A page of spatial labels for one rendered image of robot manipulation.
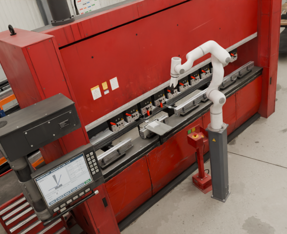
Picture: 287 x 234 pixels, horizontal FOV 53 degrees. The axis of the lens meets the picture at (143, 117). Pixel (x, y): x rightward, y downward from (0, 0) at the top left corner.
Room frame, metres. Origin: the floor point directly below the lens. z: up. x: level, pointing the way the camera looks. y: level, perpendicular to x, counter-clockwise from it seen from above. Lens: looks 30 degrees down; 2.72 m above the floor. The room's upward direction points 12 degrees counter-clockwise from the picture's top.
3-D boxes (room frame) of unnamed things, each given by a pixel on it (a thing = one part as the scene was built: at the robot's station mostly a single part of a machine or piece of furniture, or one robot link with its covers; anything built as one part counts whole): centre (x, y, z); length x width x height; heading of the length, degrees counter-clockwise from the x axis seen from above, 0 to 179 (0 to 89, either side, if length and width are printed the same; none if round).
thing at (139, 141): (3.13, -0.61, 0.85); 3.00 x 0.21 x 0.04; 125
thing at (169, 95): (3.01, -0.36, 1.26); 0.15 x 0.09 x 0.17; 125
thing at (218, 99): (2.42, -0.74, 1.30); 0.19 x 0.12 x 0.24; 14
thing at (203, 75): (3.35, -0.86, 1.26); 0.15 x 0.09 x 0.17; 125
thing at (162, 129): (2.67, -0.14, 1.00); 0.26 x 0.18 x 0.01; 35
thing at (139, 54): (3.16, -0.59, 1.74); 3.00 x 0.08 x 0.80; 125
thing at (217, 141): (2.45, -0.73, 0.50); 0.18 x 0.18 x 1.00; 47
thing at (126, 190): (3.13, -0.61, 0.42); 3.00 x 0.21 x 0.83; 125
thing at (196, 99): (3.52, -1.09, 0.92); 1.67 x 0.06 x 0.10; 125
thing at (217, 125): (2.45, -0.73, 1.09); 0.19 x 0.19 x 0.18
